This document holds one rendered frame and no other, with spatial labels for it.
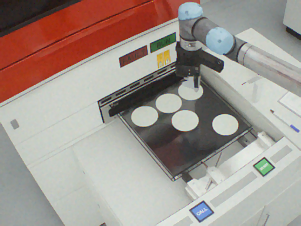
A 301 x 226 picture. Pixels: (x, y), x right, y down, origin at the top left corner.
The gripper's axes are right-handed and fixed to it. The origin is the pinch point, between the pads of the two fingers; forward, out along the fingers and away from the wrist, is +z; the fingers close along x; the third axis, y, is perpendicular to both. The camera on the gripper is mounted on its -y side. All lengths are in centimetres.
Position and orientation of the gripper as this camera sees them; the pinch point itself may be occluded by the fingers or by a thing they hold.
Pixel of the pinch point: (197, 89)
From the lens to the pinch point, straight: 135.0
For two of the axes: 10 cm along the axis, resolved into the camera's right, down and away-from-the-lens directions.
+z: 0.9, 6.6, 7.5
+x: -2.1, 7.4, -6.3
